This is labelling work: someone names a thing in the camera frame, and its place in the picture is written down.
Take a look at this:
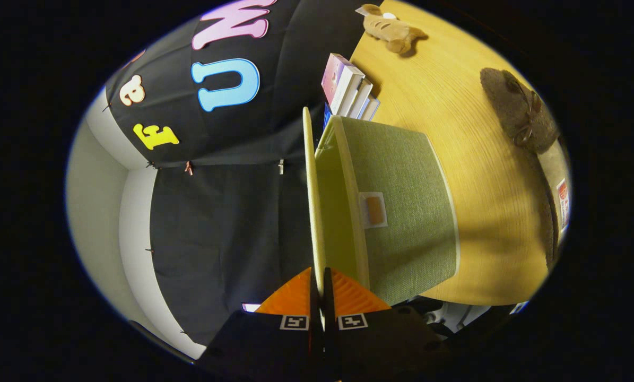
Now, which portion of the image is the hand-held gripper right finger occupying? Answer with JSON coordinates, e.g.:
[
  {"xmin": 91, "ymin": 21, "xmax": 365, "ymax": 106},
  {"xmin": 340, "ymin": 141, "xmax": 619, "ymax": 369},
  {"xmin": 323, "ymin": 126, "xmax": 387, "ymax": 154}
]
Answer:
[{"xmin": 322, "ymin": 267, "xmax": 451, "ymax": 382}]

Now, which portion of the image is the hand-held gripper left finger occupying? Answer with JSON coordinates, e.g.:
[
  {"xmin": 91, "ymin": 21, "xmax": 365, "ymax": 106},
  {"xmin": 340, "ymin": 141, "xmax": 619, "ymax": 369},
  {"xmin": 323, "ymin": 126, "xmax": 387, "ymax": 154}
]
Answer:
[{"xmin": 196, "ymin": 267, "xmax": 323, "ymax": 382}]

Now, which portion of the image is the green fabric storage box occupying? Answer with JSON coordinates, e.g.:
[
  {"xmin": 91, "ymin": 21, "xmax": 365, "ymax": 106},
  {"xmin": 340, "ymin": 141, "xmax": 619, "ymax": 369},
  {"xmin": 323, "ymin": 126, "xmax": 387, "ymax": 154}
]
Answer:
[{"xmin": 302, "ymin": 106, "xmax": 461, "ymax": 307}]

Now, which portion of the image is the brown fuzzy shoe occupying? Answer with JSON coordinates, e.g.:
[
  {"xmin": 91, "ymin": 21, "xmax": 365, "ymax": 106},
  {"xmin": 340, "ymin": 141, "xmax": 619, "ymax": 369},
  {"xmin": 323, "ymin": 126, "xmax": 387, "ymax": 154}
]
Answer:
[{"xmin": 480, "ymin": 68, "xmax": 570, "ymax": 271}]

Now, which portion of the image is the black backdrop cloth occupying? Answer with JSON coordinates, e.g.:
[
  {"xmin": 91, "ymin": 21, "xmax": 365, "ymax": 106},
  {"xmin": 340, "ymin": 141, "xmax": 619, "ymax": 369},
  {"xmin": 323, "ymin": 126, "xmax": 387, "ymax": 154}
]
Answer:
[{"xmin": 105, "ymin": 0, "xmax": 373, "ymax": 345}]

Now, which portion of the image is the white-edged book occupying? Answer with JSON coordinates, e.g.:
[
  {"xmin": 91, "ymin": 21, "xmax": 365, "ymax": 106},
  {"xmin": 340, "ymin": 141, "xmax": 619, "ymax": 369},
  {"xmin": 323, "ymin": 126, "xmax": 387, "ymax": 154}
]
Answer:
[
  {"xmin": 344, "ymin": 79, "xmax": 374, "ymax": 118},
  {"xmin": 358, "ymin": 94, "xmax": 381, "ymax": 121}
]

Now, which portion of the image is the pink cover book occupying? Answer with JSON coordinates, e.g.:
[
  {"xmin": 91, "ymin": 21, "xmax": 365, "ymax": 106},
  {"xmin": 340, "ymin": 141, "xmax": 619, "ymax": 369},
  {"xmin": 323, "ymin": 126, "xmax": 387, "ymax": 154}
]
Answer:
[{"xmin": 321, "ymin": 53, "xmax": 365, "ymax": 115}]

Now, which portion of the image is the tan plush toy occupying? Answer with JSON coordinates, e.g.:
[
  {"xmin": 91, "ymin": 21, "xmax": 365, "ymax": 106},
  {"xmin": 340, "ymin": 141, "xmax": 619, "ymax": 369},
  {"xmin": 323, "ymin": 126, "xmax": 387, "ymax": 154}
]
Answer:
[{"xmin": 355, "ymin": 4, "xmax": 429, "ymax": 55}]

